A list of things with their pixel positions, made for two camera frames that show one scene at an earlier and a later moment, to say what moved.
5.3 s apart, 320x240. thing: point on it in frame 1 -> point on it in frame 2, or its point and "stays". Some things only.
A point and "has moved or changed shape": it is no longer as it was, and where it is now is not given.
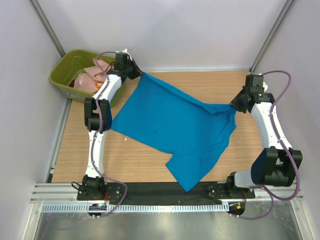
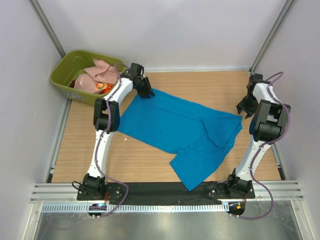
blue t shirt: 164,117 has moved or changed shape
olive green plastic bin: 67,64 stays
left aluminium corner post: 41,15 stays
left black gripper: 134,70 -> 144,87
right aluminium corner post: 283,14 stays
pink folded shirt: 91,75 stays
